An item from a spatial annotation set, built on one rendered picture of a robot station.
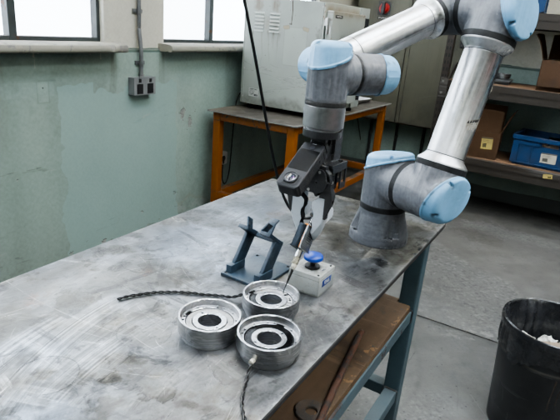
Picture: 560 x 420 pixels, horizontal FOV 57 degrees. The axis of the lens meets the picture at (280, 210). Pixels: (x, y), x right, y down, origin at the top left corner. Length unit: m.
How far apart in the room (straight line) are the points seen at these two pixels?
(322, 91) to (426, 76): 3.71
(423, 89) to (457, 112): 3.41
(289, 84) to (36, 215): 1.56
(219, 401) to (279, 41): 2.62
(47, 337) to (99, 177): 1.88
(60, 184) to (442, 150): 1.87
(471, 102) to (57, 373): 0.95
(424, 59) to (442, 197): 3.49
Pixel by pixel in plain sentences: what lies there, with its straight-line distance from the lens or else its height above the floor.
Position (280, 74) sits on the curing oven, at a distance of 3.18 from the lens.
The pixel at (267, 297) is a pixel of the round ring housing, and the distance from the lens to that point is 0.99.
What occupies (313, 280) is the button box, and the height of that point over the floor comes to 0.84.
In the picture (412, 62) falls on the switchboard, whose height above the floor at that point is 1.08.
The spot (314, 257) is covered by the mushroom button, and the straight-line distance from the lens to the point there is 1.04.
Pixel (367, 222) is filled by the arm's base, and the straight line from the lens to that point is 1.31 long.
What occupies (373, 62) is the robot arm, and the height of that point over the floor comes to 1.25.
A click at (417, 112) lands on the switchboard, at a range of 4.65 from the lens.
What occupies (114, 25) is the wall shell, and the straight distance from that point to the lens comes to 2.74.
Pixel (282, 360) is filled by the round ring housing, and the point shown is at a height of 0.82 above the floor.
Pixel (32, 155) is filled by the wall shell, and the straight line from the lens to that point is 2.51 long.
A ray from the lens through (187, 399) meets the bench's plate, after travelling 0.79.
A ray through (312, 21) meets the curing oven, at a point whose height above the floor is 1.32.
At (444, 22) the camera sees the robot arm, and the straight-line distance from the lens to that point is 1.29.
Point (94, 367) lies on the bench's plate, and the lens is 0.86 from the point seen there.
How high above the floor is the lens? 1.31
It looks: 20 degrees down
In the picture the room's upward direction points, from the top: 5 degrees clockwise
